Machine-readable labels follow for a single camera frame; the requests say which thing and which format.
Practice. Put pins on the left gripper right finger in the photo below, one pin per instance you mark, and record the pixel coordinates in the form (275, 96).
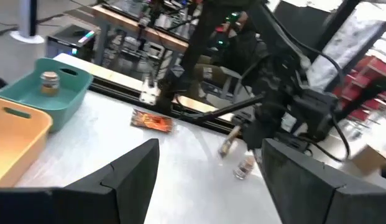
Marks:
(310, 199)

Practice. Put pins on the black lit computer tower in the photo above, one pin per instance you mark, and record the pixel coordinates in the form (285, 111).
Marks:
(65, 40)

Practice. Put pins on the black table frame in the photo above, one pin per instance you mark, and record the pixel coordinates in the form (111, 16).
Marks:
(118, 90)

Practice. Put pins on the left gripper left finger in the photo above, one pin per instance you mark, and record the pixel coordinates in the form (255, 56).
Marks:
(124, 186)

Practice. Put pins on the cardboard box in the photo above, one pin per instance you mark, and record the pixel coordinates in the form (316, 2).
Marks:
(368, 160)

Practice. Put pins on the teal plastic bin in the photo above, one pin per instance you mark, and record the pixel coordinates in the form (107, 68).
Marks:
(77, 84)

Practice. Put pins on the small cork-lidded glass jar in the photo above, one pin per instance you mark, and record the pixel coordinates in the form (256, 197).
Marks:
(244, 168)
(49, 85)
(228, 144)

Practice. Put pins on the yellow plastic bin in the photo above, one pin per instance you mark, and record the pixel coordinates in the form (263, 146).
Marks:
(15, 146)

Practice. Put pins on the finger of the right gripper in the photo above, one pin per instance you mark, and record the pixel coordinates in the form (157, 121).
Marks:
(255, 135)

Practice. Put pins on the orange-brown spice packet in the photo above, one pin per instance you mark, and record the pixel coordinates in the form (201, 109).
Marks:
(152, 121)

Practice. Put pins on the red tool cabinet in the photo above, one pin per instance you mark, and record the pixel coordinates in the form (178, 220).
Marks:
(373, 71)

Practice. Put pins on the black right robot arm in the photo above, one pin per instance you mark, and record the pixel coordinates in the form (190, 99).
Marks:
(199, 40)

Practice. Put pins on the wooden workbench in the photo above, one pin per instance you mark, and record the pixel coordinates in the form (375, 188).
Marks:
(133, 28)

